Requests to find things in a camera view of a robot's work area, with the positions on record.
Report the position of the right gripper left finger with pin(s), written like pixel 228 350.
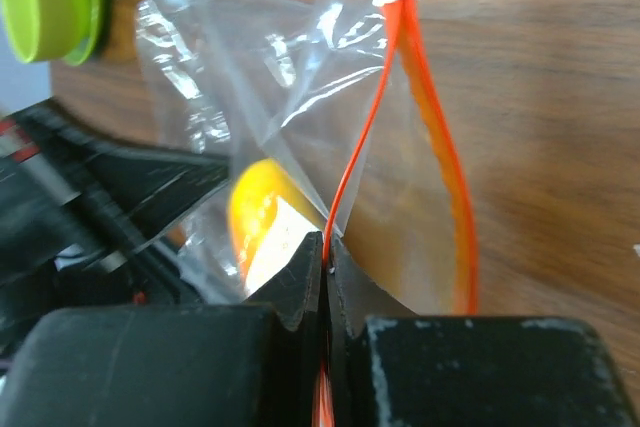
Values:
pixel 248 364

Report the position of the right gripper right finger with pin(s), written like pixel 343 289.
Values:
pixel 392 367

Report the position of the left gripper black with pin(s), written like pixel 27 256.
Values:
pixel 84 217

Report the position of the yellow orange fake mango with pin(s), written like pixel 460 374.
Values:
pixel 268 218

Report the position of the clear zip top bag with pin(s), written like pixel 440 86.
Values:
pixel 340 94

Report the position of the green plastic bowl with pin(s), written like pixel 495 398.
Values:
pixel 47 30

